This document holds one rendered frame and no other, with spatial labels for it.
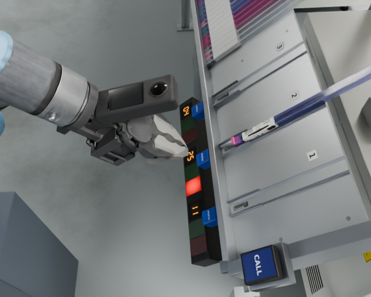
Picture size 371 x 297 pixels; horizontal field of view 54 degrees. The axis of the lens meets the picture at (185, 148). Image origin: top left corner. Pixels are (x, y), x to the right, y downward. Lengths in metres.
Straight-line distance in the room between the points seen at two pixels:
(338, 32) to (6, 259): 0.95
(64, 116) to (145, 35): 1.49
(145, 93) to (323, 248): 0.30
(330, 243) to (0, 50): 0.44
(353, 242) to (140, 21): 1.74
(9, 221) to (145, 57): 1.19
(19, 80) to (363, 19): 0.91
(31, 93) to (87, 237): 0.96
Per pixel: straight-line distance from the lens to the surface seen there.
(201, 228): 0.63
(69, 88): 0.48
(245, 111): 0.64
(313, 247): 0.49
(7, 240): 0.84
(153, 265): 1.30
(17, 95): 0.47
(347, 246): 0.49
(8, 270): 0.86
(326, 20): 1.10
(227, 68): 0.72
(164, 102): 0.48
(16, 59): 0.46
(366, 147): 0.84
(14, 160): 1.61
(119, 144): 0.54
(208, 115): 0.66
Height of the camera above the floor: 1.26
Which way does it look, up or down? 58 degrees down
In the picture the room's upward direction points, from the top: straight up
